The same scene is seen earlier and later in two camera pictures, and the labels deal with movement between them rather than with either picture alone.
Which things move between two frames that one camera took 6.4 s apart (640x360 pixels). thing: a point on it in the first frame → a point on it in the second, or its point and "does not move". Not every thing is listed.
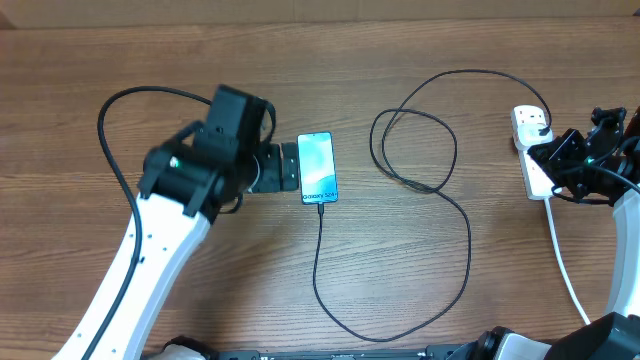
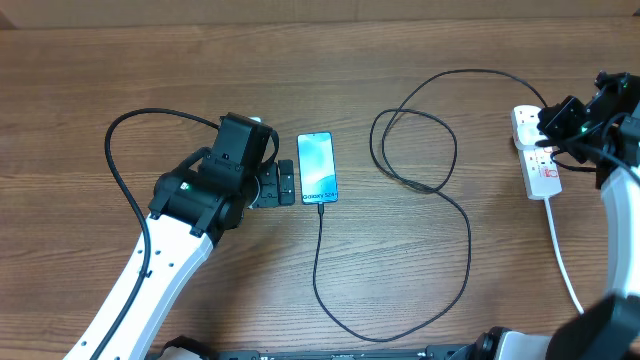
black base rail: [419, 353] does not move
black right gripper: [550, 154] → [548, 121]
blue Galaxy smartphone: [317, 170] does not move
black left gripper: [273, 180] → [273, 194]
